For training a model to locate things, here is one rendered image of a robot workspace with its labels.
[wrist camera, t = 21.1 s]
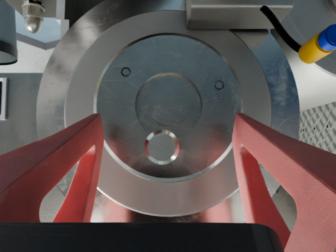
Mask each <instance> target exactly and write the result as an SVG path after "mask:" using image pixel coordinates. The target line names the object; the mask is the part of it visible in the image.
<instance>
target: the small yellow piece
mask: <svg viewBox="0 0 336 252"><path fill-rule="evenodd" d="M260 11H261V12H262V13H263V14H264V15H265V16H266V17H267V18H268V19H269V21H270V22H271V24H272V25H273V27H274V28H275V30H276V31H277V33H278V34H279V35H280V37H281V38H282V39H283V40H284V41H285V43H286V44H287V45H288V46H289V47H290V48H292V49H293V50H294V51H295V52H297V53H298V56H299V58H300V60H301V61H302V62H304V63H306V64H313V63H315V62H316V61H318V60H320V59H321V58H323V57H325V56H327V55H328V54H330V53H332V52H333V51H334V50H336V24H332V25H330V26H328V27H327V28H326V29H324V30H322V31H320V32H319V33H318V34H316V35H315V36H314V37H313V38H311V39H310V40H309V41H307V42H306V43H305V44H304V45H300V44H299V43H297V42H296V41H295V40H294V39H293V38H292V37H291V36H290V35H289V34H288V33H287V31H286V30H285V29H284V27H283V26H282V25H281V23H280V21H279V20H278V19H277V17H276V16H275V14H274V13H273V12H272V11H271V10H270V9H269V8H268V7H267V6H266V5H263V6H262V7H261V8H260Z"/></svg>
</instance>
